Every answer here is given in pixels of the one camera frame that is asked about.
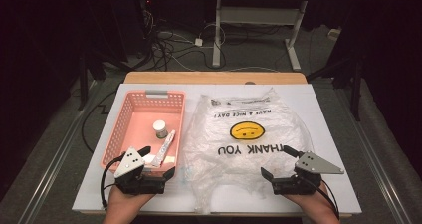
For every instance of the white power adapter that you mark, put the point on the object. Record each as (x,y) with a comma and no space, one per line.
(198,42)

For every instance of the white-framed desk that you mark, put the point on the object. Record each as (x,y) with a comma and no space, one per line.
(255,15)

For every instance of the person's left hand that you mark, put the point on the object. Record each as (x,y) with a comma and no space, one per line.
(127,201)

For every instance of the white dropper bottle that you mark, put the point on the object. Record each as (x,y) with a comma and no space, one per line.
(160,128)

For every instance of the pink plastic basket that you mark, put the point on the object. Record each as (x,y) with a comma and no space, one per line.
(139,124)

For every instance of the clear printed plastic bag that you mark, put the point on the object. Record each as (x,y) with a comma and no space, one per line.
(232,171)

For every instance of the white ointment tube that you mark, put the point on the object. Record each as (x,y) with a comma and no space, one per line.
(165,149)

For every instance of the white board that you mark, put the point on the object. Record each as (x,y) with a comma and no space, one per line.
(195,89)

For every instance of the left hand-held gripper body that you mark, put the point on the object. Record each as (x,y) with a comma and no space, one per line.
(139,184)

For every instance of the metal floor rail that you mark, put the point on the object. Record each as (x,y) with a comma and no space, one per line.
(45,184)
(384,184)

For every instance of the wooden table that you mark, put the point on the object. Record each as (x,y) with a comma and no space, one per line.
(215,78)

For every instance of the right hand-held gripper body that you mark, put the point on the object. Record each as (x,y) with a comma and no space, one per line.
(298,184)

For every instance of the white power strip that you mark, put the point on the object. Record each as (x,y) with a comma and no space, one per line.
(334,34)

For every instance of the person's right hand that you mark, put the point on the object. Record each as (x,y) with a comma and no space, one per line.
(310,202)

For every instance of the black metal stand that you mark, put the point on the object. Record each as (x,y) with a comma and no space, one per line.
(355,91)
(83,84)

